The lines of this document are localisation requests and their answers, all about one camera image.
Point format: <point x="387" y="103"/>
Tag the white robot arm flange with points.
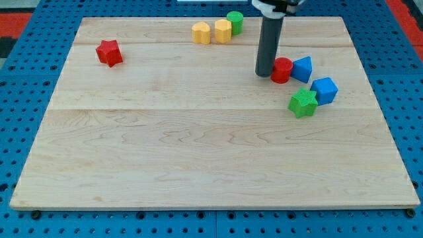
<point x="277" y="9"/>

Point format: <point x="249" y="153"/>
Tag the green star block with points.
<point x="303" y="103"/>

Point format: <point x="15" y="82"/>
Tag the red star block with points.
<point x="109" y="53"/>

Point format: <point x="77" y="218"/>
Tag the light wooden board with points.
<point x="185" y="126"/>

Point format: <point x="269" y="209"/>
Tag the yellow heart block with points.
<point x="201" y="33"/>

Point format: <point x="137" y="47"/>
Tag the red cylinder block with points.
<point x="281" y="70"/>

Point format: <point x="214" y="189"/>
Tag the yellow hexagon block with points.
<point x="223" y="31"/>

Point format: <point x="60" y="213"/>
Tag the blue triangular prism block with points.
<point x="302" y="69"/>

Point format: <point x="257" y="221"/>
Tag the green cylinder block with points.
<point x="236" y="19"/>

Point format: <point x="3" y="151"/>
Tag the blue cube block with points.
<point x="326" y="90"/>

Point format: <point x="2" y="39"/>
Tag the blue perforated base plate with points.
<point x="36" y="38"/>

